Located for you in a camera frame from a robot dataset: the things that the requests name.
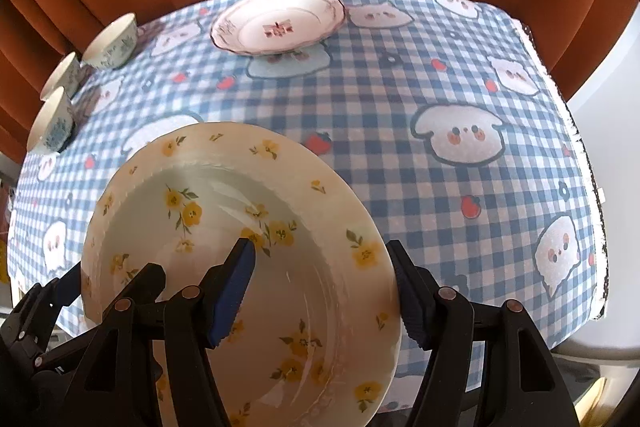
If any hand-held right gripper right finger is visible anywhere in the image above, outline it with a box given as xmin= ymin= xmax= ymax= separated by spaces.
xmin=387 ymin=239 xmax=581 ymax=427

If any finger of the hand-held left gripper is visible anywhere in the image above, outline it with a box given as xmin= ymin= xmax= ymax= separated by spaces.
xmin=46 ymin=263 xmax=83 ymax=310

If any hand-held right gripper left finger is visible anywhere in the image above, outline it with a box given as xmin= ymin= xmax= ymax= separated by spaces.
xmin=62 ymin=238 xmax=257 ymax=427

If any yellow floral plate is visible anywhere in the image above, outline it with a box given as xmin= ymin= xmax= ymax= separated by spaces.
xmin=80 ymin=122 xmax=402 ymax=427

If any brown round plate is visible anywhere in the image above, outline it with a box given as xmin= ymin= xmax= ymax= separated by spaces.
xmin=27 ymin=87 xmax=76 ymax=155

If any white floral cup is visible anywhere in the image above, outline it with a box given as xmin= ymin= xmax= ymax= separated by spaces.
xmin=210 ymin=0 xmax=346 ymax=56

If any blue checkered printed tablecloth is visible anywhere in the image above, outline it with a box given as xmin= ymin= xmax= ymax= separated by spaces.
xmin=5 ymin=0 xmax=608 ymax=408

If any white chair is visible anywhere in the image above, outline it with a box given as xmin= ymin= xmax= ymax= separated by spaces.
xmin=552 ymin=332 xmax=640 ymax=427

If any white floral bowl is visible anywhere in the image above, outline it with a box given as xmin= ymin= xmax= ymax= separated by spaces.
xmin=81 ymin=13 xmax=138 ymax=70
xmin=40 ymin=53 xmax=83 ymax=102

